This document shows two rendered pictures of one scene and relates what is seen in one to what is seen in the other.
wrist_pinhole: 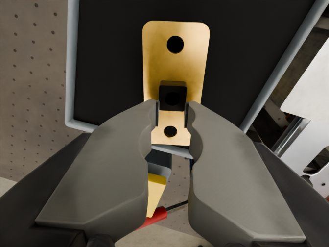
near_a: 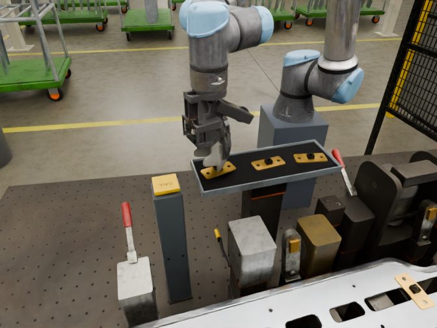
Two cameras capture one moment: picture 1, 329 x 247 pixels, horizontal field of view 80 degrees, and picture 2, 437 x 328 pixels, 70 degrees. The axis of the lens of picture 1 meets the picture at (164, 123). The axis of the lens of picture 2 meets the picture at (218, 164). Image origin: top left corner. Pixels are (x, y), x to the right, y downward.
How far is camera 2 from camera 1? 0.73 m
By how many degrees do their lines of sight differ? 73
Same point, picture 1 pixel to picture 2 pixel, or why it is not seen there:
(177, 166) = not seen: outside the picture
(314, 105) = (238, 230)
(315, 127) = (227, 315)
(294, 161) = not seen: outside the picture
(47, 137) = (64, 238)
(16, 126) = (70, 217)
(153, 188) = (175, 185)
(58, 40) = not seen: hidden behind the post
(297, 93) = (237, 222)
